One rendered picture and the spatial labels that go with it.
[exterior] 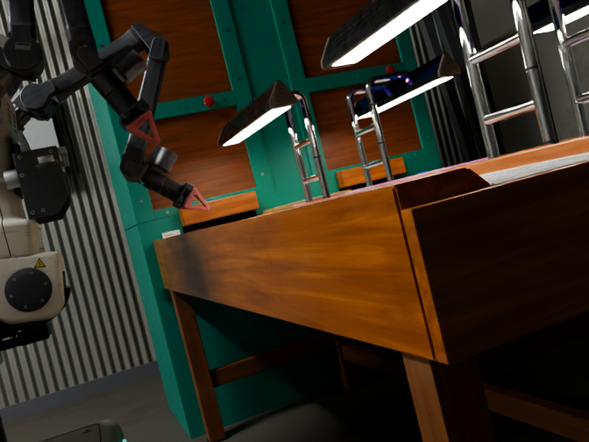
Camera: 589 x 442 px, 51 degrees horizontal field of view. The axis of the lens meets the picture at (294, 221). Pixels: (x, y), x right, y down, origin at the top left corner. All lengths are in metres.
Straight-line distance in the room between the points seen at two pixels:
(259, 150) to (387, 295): 1.85
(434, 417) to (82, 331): 3.16
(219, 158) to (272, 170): 0.22
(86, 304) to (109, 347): 0.28
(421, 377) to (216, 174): 1.84
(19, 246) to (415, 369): 1.11
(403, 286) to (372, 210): 0.09
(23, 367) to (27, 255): 2.23
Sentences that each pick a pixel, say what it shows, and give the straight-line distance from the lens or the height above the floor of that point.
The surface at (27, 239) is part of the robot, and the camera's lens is 1.60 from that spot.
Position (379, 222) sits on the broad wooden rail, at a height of 0.73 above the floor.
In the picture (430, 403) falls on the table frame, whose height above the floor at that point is 0.52.
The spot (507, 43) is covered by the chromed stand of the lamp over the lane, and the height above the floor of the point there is 0.96.
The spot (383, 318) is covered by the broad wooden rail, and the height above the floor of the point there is 0.62.
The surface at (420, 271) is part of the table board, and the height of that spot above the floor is 0.68.
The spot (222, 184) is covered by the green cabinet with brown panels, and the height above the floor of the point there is 0.92.
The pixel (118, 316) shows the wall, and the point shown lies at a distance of 3.75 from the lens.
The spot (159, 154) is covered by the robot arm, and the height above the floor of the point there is 1.00.
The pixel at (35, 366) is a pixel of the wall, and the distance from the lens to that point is 3.79.
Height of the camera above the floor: 0.77
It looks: 1 degrees down
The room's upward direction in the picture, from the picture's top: 14 degrees counter-clockwise
